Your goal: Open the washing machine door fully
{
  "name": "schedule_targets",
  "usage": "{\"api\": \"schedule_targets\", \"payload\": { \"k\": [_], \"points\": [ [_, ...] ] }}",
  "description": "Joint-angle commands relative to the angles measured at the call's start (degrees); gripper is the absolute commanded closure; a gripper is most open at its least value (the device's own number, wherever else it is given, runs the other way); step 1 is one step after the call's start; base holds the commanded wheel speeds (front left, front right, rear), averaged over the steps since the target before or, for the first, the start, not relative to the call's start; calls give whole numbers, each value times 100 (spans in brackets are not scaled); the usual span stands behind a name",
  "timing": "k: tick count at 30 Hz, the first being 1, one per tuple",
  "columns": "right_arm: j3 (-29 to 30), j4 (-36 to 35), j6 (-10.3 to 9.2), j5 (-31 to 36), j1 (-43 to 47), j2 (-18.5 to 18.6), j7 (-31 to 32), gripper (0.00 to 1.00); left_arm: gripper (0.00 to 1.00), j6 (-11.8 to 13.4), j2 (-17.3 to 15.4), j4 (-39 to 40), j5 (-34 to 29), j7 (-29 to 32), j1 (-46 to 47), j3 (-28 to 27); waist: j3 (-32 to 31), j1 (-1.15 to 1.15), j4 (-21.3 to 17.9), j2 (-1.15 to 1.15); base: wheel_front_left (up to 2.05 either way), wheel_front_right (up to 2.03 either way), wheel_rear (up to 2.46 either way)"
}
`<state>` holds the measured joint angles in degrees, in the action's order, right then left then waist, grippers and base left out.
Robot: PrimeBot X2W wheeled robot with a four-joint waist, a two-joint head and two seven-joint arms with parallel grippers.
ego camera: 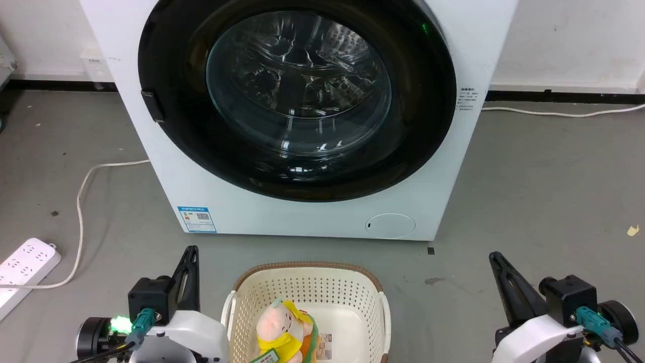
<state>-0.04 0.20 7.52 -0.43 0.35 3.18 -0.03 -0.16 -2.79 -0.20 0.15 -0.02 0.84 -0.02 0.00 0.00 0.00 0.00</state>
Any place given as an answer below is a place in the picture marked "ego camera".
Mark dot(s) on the pink and yellow plush doll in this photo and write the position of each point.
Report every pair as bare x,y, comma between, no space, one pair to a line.
284,333

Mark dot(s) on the yellow paper scrap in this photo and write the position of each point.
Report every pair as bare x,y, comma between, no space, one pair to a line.
633,230

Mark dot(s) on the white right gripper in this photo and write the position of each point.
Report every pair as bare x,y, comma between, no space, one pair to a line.
539,338

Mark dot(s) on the paper label in basket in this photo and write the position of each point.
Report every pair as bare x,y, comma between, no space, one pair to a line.
325,347

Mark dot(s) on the round black glass washer door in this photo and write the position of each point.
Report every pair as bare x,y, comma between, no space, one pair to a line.
302,91

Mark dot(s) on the round white filter cover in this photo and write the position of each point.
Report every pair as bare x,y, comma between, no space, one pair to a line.
390,225

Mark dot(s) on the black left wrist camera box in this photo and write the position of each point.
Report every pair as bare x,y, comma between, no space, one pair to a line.
151,298

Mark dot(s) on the white front-load washing machine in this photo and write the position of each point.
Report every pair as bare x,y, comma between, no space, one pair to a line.
322,222

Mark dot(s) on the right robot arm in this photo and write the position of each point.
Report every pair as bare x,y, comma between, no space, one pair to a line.
621,322

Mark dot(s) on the blue energy label sticker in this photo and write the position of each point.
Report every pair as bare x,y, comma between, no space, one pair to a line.
197,219

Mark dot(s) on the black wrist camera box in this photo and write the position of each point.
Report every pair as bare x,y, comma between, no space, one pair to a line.
569,300
151,298

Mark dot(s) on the cream plastic laundry basket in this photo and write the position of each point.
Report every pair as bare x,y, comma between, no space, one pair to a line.
307,287

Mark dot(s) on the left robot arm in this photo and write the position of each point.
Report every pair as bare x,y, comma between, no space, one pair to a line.
93,337

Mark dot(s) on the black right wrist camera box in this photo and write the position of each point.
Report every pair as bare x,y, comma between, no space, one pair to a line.
569,300

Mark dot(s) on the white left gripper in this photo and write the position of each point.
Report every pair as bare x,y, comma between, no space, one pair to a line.
191,335

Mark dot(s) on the grey object at wall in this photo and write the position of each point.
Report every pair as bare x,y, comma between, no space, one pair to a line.
6,65

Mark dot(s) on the white power strip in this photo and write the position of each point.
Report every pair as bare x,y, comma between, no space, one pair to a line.
22,267

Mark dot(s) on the small printed text sticker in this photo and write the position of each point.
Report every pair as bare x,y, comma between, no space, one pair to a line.
466,100

